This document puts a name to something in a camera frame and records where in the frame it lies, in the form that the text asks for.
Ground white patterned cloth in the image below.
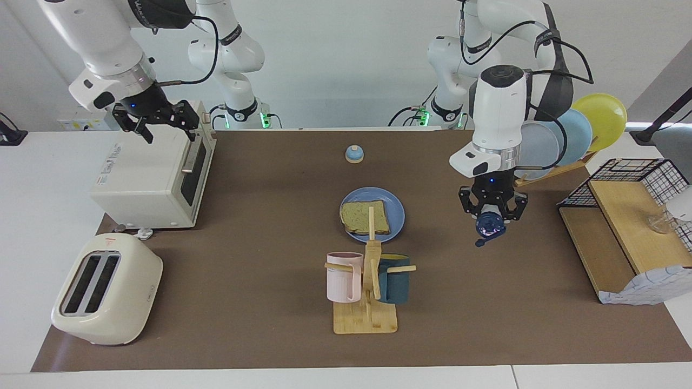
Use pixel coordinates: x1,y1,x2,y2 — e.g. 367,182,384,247
598,265,692,306

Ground brown table mat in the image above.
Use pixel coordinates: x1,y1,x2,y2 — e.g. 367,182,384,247
31,130,692,372

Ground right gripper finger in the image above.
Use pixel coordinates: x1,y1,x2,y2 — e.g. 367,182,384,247
167,99,200,143
112,105,156,144

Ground blue round plate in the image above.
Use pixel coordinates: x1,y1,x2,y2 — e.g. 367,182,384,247
340,187,405,244

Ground white rounded blurry object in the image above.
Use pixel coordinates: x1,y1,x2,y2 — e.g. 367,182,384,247
666,185,692,222

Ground pink ribbed mug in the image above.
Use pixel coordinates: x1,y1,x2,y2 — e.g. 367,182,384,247
326,252,364,303

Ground toasted bread slice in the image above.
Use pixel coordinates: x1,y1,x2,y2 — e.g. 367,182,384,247
340,200,391,236

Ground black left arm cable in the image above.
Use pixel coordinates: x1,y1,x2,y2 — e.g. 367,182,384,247
460,0,594,172

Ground light blue plate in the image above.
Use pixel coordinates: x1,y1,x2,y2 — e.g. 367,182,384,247
554,108,593,166

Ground yellow plate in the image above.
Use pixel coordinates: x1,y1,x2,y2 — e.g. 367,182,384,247
571,93,628,153

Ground white wall power box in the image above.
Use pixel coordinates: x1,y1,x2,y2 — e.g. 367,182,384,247
57,104,114,131

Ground white toaster oven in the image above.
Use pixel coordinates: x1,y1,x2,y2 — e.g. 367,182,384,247
90,99,217,230

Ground black clamp base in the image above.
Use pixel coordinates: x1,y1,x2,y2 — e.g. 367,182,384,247
0,112,29,146

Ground white toaster power cord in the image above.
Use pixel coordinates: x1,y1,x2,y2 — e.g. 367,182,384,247
116,224,155,240

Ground dark teal mug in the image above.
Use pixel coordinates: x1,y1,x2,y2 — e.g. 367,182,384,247
377,253,411,304

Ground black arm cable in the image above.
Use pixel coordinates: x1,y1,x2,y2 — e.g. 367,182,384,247
460,0,594,172
154,15,219,87

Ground clear glass cup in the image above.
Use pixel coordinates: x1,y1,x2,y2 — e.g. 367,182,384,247
643,211,679,234

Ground white squeeze bottle blue cap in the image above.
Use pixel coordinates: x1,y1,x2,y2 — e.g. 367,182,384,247
474,210,508,248

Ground wooden two-level shelf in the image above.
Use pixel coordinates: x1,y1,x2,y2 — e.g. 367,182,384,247
558,180,692,304

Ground wooden plate rack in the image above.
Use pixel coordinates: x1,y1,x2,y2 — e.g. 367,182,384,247
514,135,600,187

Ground wooden mug tree stand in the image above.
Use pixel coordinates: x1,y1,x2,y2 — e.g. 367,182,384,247
324,206,417,334

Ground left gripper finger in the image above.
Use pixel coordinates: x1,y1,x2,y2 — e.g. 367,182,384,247
458,185,481,218
507,190,528,222

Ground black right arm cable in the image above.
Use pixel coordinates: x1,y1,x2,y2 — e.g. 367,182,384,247
154,15,219,87

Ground cream two-slot toaster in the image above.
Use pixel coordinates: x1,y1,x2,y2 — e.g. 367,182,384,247
51,233,164,346

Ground pale grey plate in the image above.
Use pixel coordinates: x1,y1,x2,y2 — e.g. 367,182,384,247
516,123,560,180

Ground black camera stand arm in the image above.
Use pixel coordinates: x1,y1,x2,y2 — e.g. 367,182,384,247
630,86,692,145

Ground black wire basket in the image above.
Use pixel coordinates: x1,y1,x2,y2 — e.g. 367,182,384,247
557,158,692,254

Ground black left base cable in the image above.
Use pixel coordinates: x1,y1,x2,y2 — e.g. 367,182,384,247
388,92,436,128

